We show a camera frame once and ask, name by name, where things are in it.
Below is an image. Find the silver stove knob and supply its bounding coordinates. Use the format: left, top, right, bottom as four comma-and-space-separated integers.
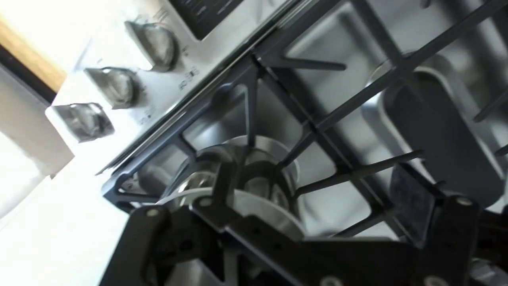
52, 101, 115, 143
84, 65, 141, 109
125, 19, 180, 73

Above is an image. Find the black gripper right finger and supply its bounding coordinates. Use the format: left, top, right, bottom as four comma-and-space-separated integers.
390, 163, 482, 286

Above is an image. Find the stainless steel gas stove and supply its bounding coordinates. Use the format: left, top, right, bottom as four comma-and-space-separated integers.
44, 0, 508, 286

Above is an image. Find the oval stove burner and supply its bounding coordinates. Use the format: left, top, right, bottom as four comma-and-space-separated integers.
379, 68, 506, 211

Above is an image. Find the black cast iron stove grate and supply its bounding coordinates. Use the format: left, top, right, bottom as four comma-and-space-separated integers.
252, 0, 508, 160
101, 49, 425, 244

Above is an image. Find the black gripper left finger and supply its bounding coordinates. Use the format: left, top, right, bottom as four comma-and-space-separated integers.
99, 160, 298, 286

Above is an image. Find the black oven control panel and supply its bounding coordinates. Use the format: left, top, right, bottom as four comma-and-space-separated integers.
166, 0, 244, 41

